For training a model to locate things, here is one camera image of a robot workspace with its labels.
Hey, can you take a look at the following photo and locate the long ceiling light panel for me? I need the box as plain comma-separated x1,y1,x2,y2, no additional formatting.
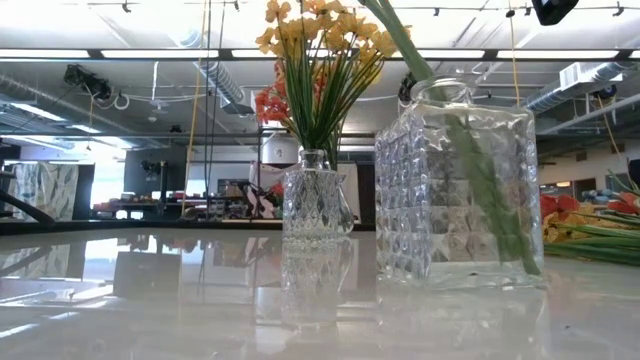
2,48,91,60
99,48,221,60
496,48,621,60
417,48,486,60

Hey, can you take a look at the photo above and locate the white cylindrical tank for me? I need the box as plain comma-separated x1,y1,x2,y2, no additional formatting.
259,135,301,166

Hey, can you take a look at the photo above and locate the diamond-cut round glass vase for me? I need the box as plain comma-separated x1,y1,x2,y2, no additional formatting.
281,148,356,246

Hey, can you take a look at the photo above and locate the black slanted bar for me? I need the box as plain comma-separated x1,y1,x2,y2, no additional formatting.
0,188,56,225

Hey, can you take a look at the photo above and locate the square cut-glass vase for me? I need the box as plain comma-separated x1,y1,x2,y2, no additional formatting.
373,74,547,291

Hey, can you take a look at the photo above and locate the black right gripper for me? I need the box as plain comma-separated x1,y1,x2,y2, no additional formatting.
532,0,581,26

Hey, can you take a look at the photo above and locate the black ceiling-mounted camera rig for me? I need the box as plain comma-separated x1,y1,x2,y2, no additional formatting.
398,72,419,104
62,63,115,102

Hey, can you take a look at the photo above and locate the leaf-patterned curtain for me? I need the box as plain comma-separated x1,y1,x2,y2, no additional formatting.
7,162,81,221

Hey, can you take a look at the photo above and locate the yellow hanging cord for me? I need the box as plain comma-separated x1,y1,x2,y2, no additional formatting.
179,0,209,217
505,7,524,106

